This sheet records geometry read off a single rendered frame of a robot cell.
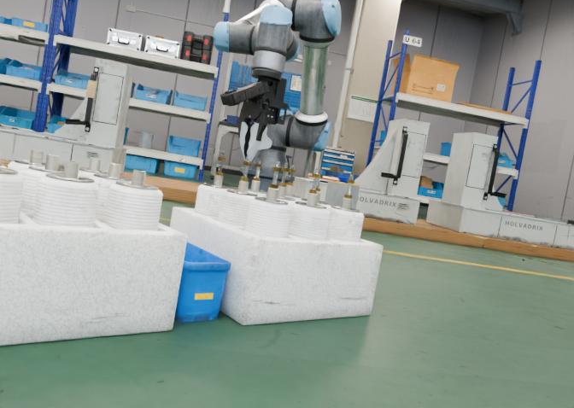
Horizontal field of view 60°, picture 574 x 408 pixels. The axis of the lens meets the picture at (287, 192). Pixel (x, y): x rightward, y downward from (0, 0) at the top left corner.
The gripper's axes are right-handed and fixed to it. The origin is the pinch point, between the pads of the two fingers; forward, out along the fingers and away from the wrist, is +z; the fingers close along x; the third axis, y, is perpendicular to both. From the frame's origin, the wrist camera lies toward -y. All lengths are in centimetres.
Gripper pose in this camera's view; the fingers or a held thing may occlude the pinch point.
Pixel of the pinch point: (246, 154)
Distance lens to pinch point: 119.9
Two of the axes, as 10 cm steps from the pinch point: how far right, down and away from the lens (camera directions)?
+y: 7.2, 0.8, 6.9
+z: -1.7, 9.8, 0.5
